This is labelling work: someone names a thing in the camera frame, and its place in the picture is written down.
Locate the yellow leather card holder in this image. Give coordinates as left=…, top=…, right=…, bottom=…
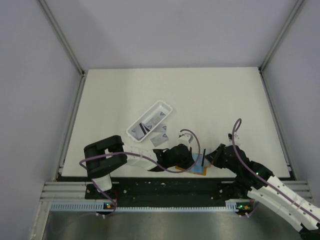
left=174, top=148, right=211, bottom=176

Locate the silver card black stripe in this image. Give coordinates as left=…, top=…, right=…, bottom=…
left=201, top=149, right=206, bottom=167

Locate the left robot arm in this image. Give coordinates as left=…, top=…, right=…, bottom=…
left=79, top=133, right=195, bottom=199

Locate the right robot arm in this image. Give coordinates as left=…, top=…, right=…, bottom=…
left=205, top=144, right=320, bottom=240

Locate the silver VIP card on table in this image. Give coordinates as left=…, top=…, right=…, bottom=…
left=150, top=132, right=169, bottom=147

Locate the silver diamond card by basket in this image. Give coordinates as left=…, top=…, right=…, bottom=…
left=153, top=123, right=167, bottom=133

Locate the silver diamond card in basket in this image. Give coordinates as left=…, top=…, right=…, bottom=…
left=144, top=121, right=154, bottom=130

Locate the silver VIP card in basket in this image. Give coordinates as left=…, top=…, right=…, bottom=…
left=150, top=111, right=166, bottom=125

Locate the silver stripe card in basket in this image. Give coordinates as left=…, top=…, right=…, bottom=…
left=131, top=123, right=147, bottom=141

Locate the white plastic basket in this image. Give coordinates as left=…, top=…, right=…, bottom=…
left=126, top=100, right=173, bottom=143

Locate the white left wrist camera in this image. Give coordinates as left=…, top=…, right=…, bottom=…
left=178, top=129, right=195, bottom=145

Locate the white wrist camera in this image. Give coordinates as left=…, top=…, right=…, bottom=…
left=178, top=129, right=195, bottom=145
left=228, top=133, right=241, bottom=146

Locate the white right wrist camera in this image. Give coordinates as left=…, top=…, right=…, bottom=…
left=228, top=133, right=241, bottom=146

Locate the white slotted cable duct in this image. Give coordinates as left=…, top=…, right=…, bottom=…
left=50, top=199, right=254, bottom=213

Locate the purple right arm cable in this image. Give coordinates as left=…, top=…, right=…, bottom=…
left=231, top=118, right=320, bottom=225

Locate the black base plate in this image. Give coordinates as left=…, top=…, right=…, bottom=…
left=84, top=176, right=253, bottom=208

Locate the left aluminium frame post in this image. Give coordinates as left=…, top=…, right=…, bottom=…
left=37, top=0, right=86, bottom=181

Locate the aluminium frame post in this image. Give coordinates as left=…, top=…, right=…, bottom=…
left=258, top=0, right=307, bottom=175
left=37, top=0, right=86, bottom=181

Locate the right aluminium frame post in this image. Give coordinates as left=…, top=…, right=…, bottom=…
left=258, top=0, right=307, bottom=175

